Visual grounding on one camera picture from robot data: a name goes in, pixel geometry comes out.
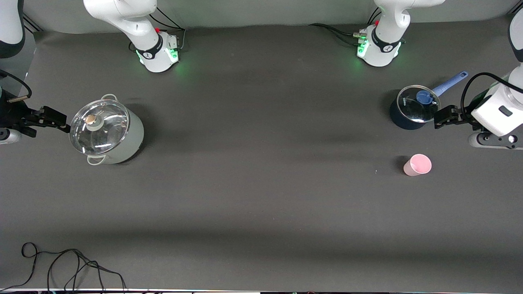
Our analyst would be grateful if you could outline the dark blue saucepan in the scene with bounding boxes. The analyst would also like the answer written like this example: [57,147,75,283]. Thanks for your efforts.
[389,71,469,130]

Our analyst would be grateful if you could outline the black arm base cables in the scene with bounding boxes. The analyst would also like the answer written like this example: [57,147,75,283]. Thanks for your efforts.
[308,6,382,46]
[129,7,186,53]

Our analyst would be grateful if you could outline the glass lid with wooden knob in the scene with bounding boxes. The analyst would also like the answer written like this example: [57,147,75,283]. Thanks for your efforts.
[69,99,130,156]

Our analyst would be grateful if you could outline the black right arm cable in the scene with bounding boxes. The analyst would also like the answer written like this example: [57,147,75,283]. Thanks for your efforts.
[0,69,32,102]

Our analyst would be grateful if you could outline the black right arm base cables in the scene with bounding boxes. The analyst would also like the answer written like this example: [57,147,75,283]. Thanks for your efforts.
[129,7,186,53]

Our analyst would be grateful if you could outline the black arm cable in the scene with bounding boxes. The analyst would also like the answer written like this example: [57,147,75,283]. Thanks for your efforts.
[460,72,523,123]
[0,69,32,102]

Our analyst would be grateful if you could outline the dark grey table mat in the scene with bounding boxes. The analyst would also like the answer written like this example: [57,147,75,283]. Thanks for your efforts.
[0,16,523,292]

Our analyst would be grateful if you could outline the pale grey two-handled pot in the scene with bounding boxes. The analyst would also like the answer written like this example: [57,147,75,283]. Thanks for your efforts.
[69,94,145,166]

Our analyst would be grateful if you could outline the grey aluminium frame bar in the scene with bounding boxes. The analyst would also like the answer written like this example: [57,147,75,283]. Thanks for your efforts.
[22,12,43,33]

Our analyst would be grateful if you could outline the pink plastic cup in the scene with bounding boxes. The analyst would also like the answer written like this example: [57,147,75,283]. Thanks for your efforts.
[403,154,432,177]

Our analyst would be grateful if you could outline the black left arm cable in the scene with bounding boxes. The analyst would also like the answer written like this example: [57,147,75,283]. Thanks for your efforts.
[460,72,523,123]

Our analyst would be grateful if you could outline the glass lid with blue knob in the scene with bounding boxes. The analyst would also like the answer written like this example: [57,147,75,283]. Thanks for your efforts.
[396,85,442,124]

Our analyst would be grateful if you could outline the black looped table cable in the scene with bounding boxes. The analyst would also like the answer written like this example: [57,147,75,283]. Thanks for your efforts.
[0,242,127,292]

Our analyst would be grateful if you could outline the black left arm base cables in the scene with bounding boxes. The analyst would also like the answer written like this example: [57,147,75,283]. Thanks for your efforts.
[308,6,382,46]

